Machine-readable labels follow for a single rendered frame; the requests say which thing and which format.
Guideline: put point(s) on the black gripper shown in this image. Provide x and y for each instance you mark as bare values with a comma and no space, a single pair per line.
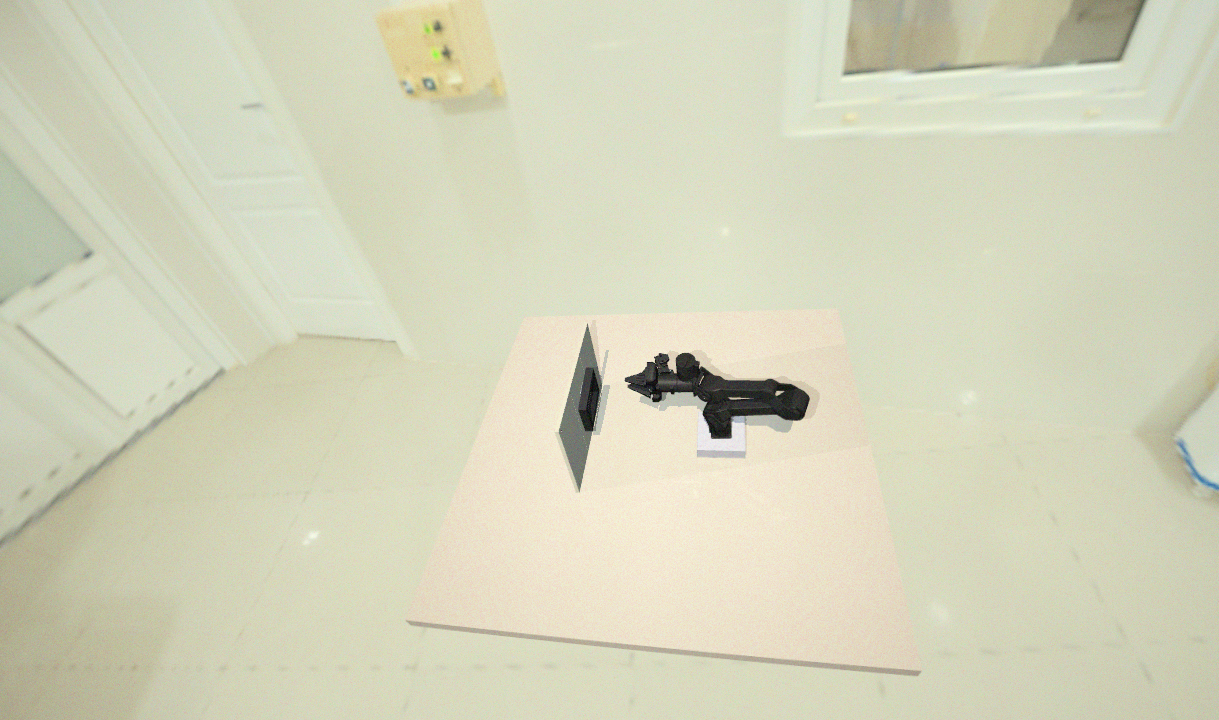
650,382

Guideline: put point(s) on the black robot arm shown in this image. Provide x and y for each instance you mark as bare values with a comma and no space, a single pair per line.
716,391

